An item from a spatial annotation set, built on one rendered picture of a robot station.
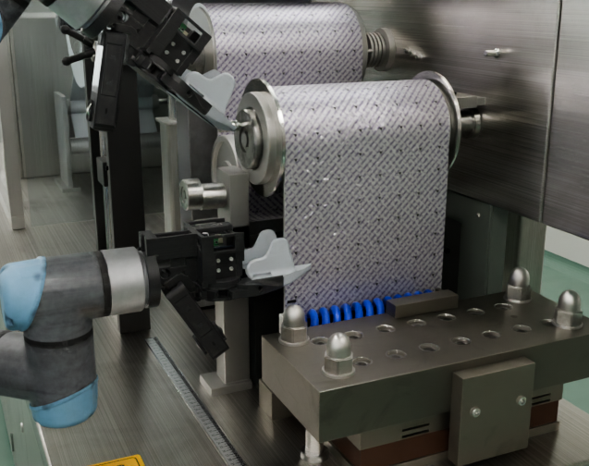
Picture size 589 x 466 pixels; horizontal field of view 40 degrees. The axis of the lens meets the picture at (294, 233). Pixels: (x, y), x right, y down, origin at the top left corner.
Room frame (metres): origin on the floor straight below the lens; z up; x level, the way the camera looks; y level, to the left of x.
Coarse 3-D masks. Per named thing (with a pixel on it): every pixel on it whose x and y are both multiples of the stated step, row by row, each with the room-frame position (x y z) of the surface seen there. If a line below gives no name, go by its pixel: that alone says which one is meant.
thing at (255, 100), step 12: (252, 96) 1.00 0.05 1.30; (240, 108) 1.03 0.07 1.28; (264, 108) 0.97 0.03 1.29; (264, 120) 0.96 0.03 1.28; (264, 132) 0.96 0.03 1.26; (264, 144) 0.96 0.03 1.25; (264, 156) 0.96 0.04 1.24; (264, 168) 0.96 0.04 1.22; (252, 180) 1.00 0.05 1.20; (264, 180) 0.97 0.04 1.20
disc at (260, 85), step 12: (252, 84) 1.02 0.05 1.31; (264, 84) 0.99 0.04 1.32; (264, 96) 0.99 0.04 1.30; (276, 108) 0.95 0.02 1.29; (276, 120) 0.95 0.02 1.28; (276, 132) 0.95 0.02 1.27; (276, 144) 0.95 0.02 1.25; (276, 156) 0.95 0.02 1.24; (276, 168) 0.95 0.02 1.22; (276, 180) 0.95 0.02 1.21; (264, 192) 0.99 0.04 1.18
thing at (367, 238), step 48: (288, 192) 0.95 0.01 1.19; (336, 192) 0.98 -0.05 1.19; (384, 192) 1.01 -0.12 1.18; (432, 192) 1.04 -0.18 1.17; (288, 240) 0.95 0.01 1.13; (336, 240) 0.98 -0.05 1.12; (384, 240) 1.01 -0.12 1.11; (432, 240) 1.04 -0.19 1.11; (288, 288) 0.95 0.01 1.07; (336, 288) 0.98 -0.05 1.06; (384, 288) 1.01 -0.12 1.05; (432, 288) 1.04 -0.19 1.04
